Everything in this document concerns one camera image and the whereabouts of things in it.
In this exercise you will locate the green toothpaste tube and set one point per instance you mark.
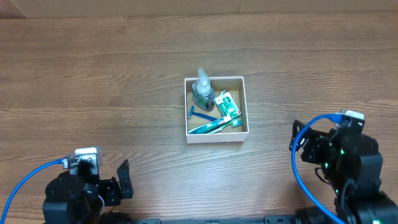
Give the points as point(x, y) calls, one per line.
point(210, 126)

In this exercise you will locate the blue disposable razor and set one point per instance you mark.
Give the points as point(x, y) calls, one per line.
point(200, 115)

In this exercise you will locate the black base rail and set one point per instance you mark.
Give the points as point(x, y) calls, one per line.
point(214, 220)

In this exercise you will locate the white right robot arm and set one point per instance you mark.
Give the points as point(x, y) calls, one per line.
point(351, 164)

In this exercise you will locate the pink cardboard box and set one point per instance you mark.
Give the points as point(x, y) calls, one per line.
point(234, 85)

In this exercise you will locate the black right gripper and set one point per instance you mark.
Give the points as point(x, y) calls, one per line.
point(315, 139)

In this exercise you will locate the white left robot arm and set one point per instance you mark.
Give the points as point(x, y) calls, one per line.
point(79, 195)

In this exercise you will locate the green tissue packet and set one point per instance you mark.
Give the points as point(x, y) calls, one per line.
point(226, 105)

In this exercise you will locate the green toothbrush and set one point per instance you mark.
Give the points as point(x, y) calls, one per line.
point(233, 123)

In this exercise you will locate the clear soap pump bottle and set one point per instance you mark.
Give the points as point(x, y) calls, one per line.
point(203, 94)

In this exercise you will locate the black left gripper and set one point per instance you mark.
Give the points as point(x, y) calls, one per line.
point(111, 186)

